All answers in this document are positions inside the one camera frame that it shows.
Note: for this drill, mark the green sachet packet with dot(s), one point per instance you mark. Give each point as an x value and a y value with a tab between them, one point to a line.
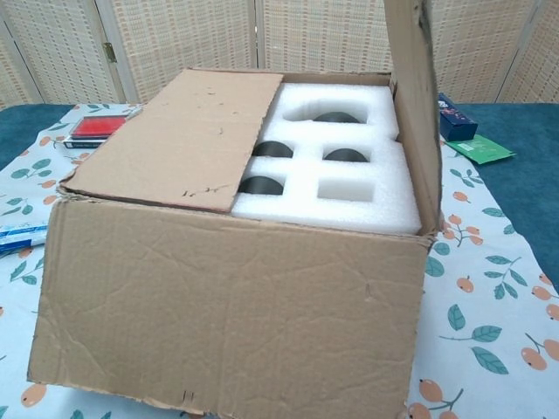
480	150

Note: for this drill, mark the blue white toothpaste tube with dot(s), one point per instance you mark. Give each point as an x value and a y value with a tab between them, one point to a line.
22	235

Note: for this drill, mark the woven bamboo folding screen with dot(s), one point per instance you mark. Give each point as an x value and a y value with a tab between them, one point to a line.
196	35

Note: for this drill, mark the dark blue carton box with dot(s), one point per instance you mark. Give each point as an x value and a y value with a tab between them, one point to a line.
458	122

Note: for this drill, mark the small black bowl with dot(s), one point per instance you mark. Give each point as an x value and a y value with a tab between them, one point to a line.
273	149

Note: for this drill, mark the floral print tablecloth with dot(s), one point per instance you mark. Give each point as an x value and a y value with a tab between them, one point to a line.
480	331

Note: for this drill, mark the red ink pad tin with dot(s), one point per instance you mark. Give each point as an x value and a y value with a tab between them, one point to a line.
91	128

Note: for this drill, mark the white foam insert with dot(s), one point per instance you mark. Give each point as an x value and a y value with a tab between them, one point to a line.
384	205

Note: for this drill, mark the large black bowl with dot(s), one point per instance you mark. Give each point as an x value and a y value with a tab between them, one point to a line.
334	118

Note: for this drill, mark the cardboard box with red tape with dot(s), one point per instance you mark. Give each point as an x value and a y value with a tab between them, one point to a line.
227	314

